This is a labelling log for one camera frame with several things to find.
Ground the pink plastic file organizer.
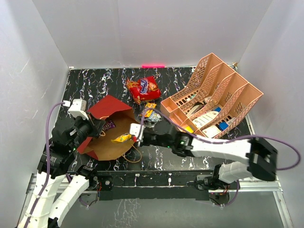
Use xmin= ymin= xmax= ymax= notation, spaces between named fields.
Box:
xmin=160 ymin=53 xmax=263 ymax=138

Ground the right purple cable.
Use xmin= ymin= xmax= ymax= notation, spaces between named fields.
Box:
xmin=140 ymin=107 xmax=301 ymax=171

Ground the white card pack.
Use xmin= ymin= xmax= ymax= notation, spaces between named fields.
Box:
xmin=202 ymin=125 xmax=222 ymax=138

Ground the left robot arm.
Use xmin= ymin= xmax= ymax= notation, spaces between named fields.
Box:
xmin=18 ymin=112 xmax=105 ymax=228

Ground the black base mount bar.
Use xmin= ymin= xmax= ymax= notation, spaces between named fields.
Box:
xmin=95 ymin=170 xmax=212 ymax=200

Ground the purple cable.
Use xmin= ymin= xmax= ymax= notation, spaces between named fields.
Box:
xmin=140 ymin=107 xmax=301 ymax=171
xmin=23 ymin=101 xmax=65 ymax=228

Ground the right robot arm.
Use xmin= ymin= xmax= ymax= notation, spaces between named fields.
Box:
xmin=137 ymin=121 xmax=277 ymax=189

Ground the purple candy packet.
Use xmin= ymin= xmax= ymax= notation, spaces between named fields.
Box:
xmin=103 ymin=120 xmax=116 ymax=132

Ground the blue cube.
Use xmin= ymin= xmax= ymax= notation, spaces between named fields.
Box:
xmin=218 ymin=122 xmax=229 ymax=131

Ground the white label card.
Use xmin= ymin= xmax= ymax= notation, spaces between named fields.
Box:
xmin=192 ymin=111 xmax=219 ymax=128

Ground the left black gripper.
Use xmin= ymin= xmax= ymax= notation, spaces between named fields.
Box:
xmin=69 ymin=111 xmax=105 ymax=150

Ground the light blue snack packet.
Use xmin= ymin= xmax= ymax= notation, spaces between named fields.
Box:
xmin=145 ymin=111 xmax=161 ymax=123

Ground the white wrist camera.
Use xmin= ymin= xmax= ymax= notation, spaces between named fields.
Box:
xmin=129 ymin=123 xmax=144 ymax=142
xmin=63 ymin=99 xmax=88 ymax=120

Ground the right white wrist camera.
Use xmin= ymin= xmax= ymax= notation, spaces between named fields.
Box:
xmin=129 ymin=123 xmax=144 ymax=142

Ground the red cookie snack bag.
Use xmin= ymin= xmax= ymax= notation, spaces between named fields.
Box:
xmin=126 ymin=76 xmax=162 ymax=105

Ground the yellow cube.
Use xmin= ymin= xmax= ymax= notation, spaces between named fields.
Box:
xmin=185 ymin=126 xmax=194 ymax=133

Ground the red paper bag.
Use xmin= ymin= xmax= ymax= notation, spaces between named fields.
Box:
xmin=77 ymin=95 xmax=137 ymax=161

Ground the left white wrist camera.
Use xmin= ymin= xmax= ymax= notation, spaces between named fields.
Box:
xmin=63 ymin=99 xmax=88 ymax=120

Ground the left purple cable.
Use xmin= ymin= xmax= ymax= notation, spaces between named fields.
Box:
xmin=23 ymin=101 xmax=65 ymax=228

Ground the pink tape strip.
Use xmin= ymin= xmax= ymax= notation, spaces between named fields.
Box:
xmin=141 ymin=64 xmax=165 ymax=68

